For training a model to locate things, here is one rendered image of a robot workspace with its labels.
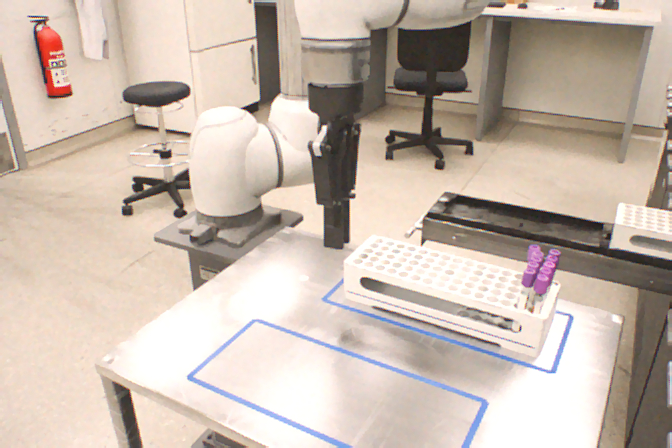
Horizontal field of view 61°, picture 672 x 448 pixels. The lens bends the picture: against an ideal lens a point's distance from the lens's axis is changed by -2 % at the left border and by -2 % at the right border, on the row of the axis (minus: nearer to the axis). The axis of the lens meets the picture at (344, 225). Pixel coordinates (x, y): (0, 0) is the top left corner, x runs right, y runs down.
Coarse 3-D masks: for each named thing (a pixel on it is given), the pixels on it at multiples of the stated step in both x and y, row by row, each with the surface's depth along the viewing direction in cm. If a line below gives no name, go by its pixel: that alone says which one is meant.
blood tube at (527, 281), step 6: (528, 270) 73; (528, 276) 72; (534, 276) 73; (522, 282) 73; (528, 282) 73; (522, 288) 74; (528, 288) 73; (522, 294) 74; (528, 294) 74; (522, 300) 74; (516, 306) 75; (522, 306) 74; (516, 324) 76; (516, 330) 76
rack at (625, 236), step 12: (624, 204) 108; (624, 216) 103; (636, 216) 104; (648, 216) 103; (660, 216) 104; (624, 228) 100; (636, 228) 99; (648, 228) 99; (660, 228) 99; (612, 240) 102; (624, 240) 101; (636, 240) 107; (648, 240) 107; (660, 240) 107; (648, 252) 100; (660, 252) 99
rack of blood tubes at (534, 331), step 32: (352, 256) 87; (384, 256) 87; (416, 256) 87; (448, 256) 87; (352, 288) 86; (384, 288) 89; (416, 288) 80; (448, 288) 80; (480, 288) 80; (512, 288) 80; (448, 320) 80; (480, 320) 78; (512, 320) 79; (544, 320) 73
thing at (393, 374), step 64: (256, 256) 99; (320, 256) 99; (192, 320) 83; (256, 320) 83; (320, 320) 83; (384, 320) 83; (576, 320) 83; (128, 384) 72; (192, 384) 71; (256, 384) 71; (320, 384) 71; (384, 384) 71; (448, 384) 71; (512, 384) 71; (576, 384) 71
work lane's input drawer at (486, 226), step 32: (448, 192) 124; (416, 224) 125; (448, 224) 114; (480, 224) 112; (512, 224) 114; (544, 224) 114; (576, 224) 114; (608, 224) 111; (512, 256) 110; (544, 256) 107; (576, 256) 104; (608, 256) 102; (640, 256) 100; (640, 288) 101
